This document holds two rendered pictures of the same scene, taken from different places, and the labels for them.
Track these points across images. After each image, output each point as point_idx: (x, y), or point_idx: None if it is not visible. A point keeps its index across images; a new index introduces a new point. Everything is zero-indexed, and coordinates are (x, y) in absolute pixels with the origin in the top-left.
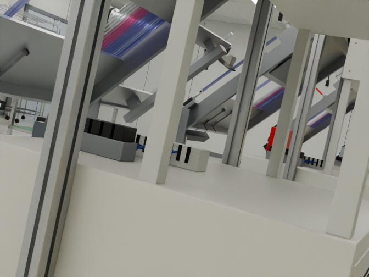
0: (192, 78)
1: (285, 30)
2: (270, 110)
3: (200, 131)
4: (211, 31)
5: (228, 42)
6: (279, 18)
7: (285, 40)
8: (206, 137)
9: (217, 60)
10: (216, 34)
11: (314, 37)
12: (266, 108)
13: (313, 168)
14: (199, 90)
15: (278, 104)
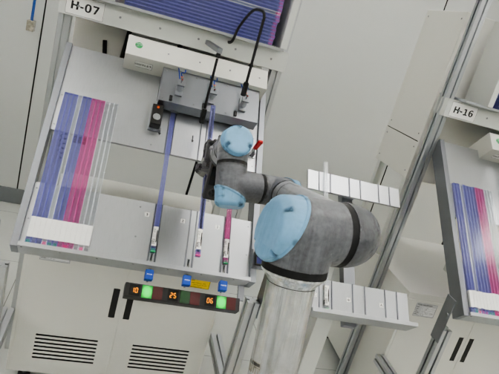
0: None
1: (258, 113)
2: (38, 174)
3: (156, 286)
4: (360, 180)
5: (315, 171)
6: (246, 94)
7: (263, 128)
8: None
9: (338, 201)
10: (349, 178)
11: (268, 117)
12: (37, 176)
13: None
14: (202, 233)
15: (42, 160)
